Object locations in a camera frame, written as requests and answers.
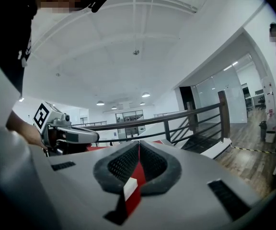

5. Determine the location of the black metal railing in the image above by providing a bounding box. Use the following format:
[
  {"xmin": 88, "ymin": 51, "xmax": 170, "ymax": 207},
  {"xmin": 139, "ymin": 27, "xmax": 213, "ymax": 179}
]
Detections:
[{"xmin": 72, "ymin": 90, "xmax": 231, "ymax": 151}]

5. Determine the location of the small white box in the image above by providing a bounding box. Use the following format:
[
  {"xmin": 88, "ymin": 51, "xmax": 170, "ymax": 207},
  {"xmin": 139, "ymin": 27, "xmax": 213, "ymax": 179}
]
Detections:
[{"xmin": 123, "ymin": 178, "xmax": 139, "ymax": 201}]

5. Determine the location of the person's black shirt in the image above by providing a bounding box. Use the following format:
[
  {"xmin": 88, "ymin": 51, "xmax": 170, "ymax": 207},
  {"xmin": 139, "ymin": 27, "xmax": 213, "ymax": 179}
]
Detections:
[{"xmin": 0, "ymin": 0, "xmax": 44, "ymax": 97}]

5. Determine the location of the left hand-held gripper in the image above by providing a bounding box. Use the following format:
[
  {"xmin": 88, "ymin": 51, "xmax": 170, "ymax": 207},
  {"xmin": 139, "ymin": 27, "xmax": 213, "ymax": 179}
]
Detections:
[{"xmin": 32, "ymin": 101, "xmax": 100, "ymax": 151}]

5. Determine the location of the person's left hand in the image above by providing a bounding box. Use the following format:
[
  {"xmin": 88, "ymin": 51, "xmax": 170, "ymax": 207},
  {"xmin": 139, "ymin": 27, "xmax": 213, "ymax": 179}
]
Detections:
[{"xmin": 25, "ymin": 125, "xmax": 49, "ymax": 151}]

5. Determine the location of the yellow-black floor tape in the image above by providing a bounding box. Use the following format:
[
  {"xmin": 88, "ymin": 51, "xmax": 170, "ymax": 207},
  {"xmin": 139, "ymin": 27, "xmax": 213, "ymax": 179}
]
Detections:
[{"xmin": 230, "ymin": 145, "xmax": 276, "ymax": 155}]

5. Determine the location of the white platform edge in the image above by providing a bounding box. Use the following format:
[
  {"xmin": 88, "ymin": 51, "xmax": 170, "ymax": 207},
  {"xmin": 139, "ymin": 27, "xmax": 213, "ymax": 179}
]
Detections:
[{"xmin": 201, "ymin": 137, "xmax": 232, "ymax": 161}]

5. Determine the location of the dark railing post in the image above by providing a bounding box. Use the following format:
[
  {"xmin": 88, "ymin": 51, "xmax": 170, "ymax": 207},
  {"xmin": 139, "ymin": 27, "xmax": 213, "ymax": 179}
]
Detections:
[{"xmin": 218, "ymin": 90, "xmax": 231, "ymax": 144}]

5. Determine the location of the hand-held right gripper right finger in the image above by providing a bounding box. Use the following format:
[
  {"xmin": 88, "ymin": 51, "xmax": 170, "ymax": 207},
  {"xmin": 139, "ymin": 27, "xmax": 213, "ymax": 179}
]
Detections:
[{"xmin": 127, "ymin": 139, "xmax": 261, "ymax": 230}]

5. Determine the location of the person's left forearm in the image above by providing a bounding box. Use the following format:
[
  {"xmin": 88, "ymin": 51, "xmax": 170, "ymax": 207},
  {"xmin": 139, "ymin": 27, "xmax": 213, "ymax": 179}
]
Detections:
[{"xmin": 5, "ymin": 110, "xmax": 37, "ymax": 145}]

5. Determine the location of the glass partition wall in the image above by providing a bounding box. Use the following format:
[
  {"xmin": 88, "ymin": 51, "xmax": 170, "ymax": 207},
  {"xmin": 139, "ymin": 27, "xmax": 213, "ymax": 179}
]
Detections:
[{"xmin": 195, "ymin": 66, "xmax": 248, "ymax": 125}]

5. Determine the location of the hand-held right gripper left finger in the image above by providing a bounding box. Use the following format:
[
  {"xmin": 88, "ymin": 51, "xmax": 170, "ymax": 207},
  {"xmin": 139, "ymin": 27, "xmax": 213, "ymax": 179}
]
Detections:
[{"xmin": 39, "ymin": 139, "xmax": 140, "ymax": 230}]

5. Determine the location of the black head-worn camera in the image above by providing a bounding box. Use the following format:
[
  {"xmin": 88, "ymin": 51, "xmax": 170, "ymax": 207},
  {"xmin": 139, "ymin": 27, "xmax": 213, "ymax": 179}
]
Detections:
[{"xmin": 87, "ymin": 0, "xmax": 109, "ymax": 13}]

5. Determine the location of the white floor bin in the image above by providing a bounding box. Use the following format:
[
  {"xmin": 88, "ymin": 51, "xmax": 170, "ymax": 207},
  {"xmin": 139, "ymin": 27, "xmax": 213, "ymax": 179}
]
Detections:
[{"xmin": 264, "ymin": 130, "xmax": 276, "ymax": 144}]

